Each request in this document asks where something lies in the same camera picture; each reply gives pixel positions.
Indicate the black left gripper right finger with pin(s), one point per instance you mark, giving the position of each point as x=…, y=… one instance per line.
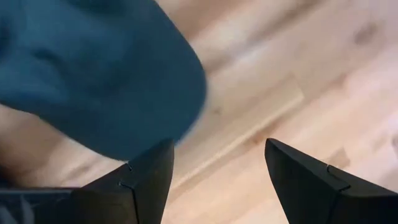
x=326, y=199

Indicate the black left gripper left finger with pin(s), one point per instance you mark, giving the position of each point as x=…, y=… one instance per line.
x=124, y=199

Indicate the dark blue baseball cap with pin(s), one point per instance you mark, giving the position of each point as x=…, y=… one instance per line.
x=93, y=77

